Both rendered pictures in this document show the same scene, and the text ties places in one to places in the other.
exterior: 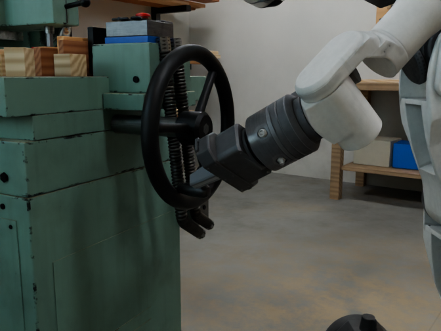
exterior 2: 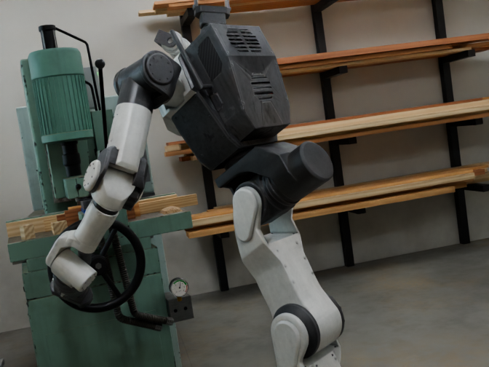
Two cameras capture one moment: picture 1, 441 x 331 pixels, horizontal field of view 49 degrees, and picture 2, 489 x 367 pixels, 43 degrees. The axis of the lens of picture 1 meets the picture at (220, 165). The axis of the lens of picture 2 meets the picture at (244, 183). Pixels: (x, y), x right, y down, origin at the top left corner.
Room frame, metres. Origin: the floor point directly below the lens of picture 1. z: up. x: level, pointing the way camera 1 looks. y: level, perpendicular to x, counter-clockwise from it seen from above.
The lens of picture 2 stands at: (-0.19, -1.57, 1.14)
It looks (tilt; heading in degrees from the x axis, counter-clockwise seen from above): 5 degrees down; 43
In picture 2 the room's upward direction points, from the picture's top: 8 degrees counter-clockwise
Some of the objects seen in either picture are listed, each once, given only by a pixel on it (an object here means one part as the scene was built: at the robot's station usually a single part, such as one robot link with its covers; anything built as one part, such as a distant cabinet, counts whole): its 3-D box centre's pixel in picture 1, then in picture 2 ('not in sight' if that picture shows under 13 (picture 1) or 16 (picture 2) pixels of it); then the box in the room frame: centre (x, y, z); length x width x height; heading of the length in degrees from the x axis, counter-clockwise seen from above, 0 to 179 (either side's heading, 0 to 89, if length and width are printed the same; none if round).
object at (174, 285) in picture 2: not in sight; (178, 289); (1.15, 0.04, 0.65); 0.06 x 0.04 x 0.08; 152
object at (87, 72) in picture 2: not in sight; (90, 88); (1.29, 0.56, 1.40); 0.10 x 0.06 x 0.16; 62
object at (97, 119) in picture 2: not in sight; (103, 129); (1.26, 0.47, 1.23); 0.09 x 0.08 x 0.15; 62
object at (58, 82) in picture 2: not in sight; (61, 97); (1.02, 0.35, 1.35); 0.18 x 0.18 x 0.31
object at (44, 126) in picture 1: (75, 116); (87, 249); (0.99, 0.29, 0.82); 0.40 x 0.21 x 0.04; 152
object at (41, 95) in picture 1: (110, 90); (102, 234); (1.02, 0.23, 0.87); 0.61 x 0.30 x 0.06; 152
